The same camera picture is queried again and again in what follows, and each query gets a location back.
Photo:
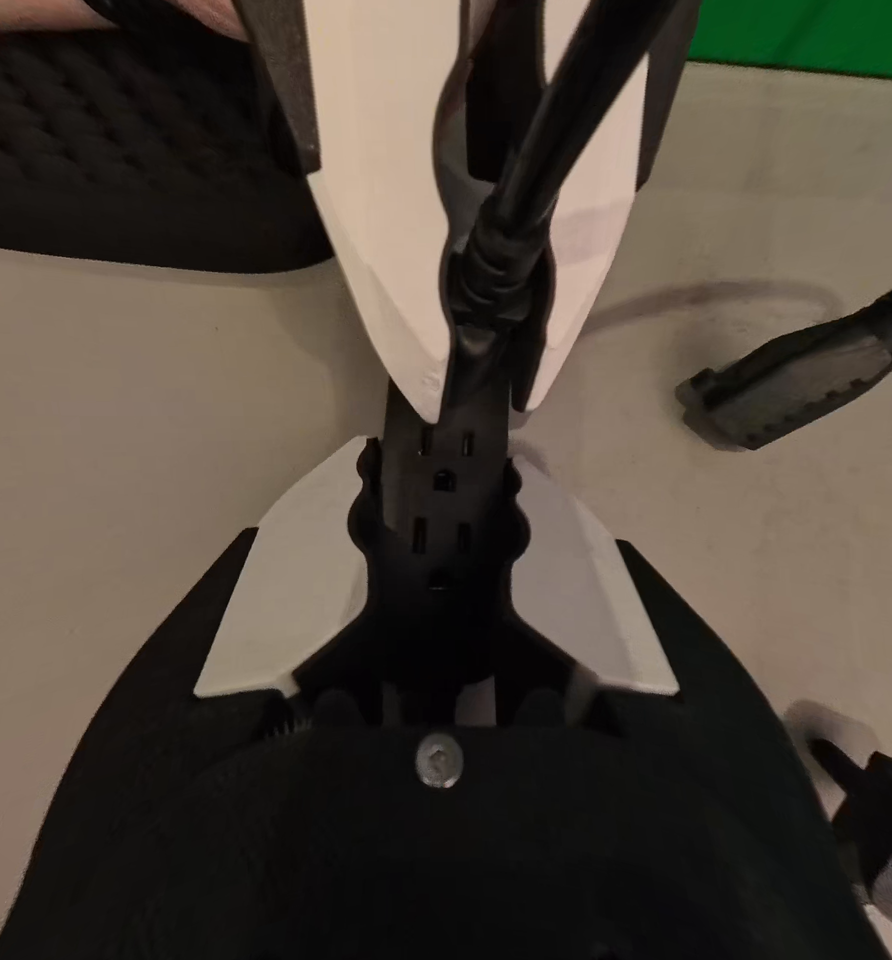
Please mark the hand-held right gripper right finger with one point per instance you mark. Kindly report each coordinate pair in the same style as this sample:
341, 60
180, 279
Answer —
588, 600

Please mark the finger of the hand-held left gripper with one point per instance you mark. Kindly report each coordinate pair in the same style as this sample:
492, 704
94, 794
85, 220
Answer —
596, 225
378, 150

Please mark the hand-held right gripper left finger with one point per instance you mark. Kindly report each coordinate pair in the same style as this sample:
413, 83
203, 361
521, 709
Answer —
296, 592

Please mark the black power strip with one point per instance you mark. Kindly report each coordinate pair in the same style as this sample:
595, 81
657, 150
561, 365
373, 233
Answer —
446, 517

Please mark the person's left forearm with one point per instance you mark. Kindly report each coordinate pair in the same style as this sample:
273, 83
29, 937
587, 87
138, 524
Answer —
26, 11

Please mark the flat square power plug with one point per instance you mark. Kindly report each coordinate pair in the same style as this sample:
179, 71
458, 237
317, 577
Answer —
888, 817

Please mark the person's left hand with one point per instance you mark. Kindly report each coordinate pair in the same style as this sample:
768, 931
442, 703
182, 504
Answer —
217, 15

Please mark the black wristband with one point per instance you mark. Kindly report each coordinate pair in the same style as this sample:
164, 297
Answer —
146, 13

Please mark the black bumpy wrist rest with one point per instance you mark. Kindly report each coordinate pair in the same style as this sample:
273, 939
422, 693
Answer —
116, 150

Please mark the green plastic bin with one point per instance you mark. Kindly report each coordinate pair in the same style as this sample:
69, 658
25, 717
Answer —
806, 37

